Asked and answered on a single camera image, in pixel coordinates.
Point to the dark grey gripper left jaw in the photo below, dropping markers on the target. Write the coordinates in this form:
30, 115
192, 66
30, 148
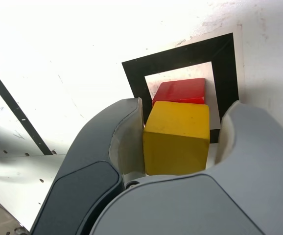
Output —
87, 151

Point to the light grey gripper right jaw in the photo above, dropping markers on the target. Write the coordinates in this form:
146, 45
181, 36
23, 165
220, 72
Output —
205, 208

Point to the yellow cube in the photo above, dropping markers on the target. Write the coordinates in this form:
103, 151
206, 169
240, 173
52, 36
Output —
175, 137

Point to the red cube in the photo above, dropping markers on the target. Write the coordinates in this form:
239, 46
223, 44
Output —
180, 91

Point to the black tape square outline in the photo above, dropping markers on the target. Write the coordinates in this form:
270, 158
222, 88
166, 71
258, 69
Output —
226, 73

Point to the black tape strip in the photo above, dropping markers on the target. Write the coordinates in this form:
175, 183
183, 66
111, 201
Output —
19, 110

